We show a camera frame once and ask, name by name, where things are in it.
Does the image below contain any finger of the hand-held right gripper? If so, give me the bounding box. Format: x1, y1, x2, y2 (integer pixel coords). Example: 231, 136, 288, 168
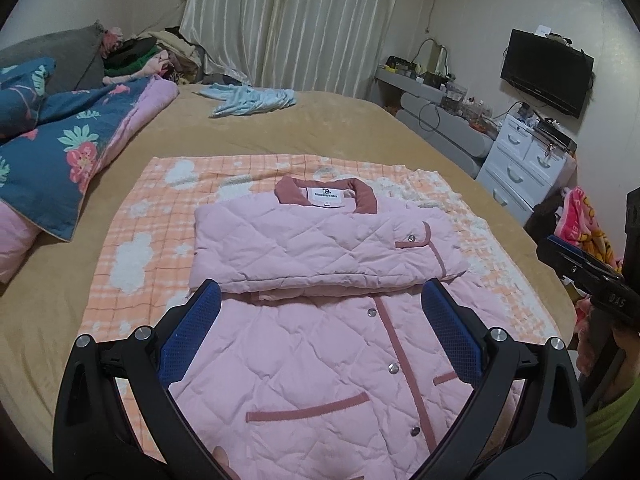
545, 234, 625, 276
536, 236, 610, 295

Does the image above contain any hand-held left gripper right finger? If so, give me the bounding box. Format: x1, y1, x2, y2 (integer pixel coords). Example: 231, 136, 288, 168
415, 277, 587, 480

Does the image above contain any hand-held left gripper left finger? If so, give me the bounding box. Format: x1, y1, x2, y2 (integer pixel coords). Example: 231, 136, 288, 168
52, 279, 236, 480

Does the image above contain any pink quilted jacket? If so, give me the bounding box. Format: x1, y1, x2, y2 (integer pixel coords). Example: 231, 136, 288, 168
167, 175, 526, 480

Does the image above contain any person's right forearm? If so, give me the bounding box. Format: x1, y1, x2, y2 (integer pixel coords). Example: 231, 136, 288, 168
585, 330, 640, 466

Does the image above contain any pile of mixed clothes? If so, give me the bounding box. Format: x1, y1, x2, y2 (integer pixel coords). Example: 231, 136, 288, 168
102, 27, 207, 86

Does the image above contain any person's left hand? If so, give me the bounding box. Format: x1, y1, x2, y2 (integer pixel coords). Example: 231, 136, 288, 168
210, 445, 242, 480

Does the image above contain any pink yellow printed blanket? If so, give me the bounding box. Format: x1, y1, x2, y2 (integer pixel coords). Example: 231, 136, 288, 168
555, 186, 622, 376

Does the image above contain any dark cloth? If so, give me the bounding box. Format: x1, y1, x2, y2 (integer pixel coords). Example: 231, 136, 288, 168
525, 205, 566, 253

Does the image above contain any orange checked blanket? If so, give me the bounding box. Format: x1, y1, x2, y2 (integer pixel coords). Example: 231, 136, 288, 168
87, 155, 576, 466

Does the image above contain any white drawer cabinet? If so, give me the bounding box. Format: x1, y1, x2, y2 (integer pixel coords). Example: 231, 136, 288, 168
476, 112, 578, 226

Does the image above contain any black device on cabinet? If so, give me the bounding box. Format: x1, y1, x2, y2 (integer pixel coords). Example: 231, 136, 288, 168
532, 122, 577, 153

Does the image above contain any grey cluttered desk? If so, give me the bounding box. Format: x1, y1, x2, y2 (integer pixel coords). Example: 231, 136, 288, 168
375, 55, 495, 178

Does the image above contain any bed with tan sheet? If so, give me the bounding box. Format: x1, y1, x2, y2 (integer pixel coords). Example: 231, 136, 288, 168
0, 82, 578, 461

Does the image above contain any blue floral quilt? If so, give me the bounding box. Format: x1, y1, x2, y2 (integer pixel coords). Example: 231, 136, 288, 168
0, 57, 180, 283

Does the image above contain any light blue garment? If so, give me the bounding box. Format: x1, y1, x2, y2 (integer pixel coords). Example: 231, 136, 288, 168
199, 82, 297, 119

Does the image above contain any grey pillow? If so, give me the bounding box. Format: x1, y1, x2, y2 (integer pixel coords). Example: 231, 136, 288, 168
0, 21, 108, 96

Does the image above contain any cream curtain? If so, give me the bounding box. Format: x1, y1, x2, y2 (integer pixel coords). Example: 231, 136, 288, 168
179, 0, 403, 106

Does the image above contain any black wall television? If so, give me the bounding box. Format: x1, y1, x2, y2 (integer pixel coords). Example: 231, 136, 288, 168
500, 29, 595, 120

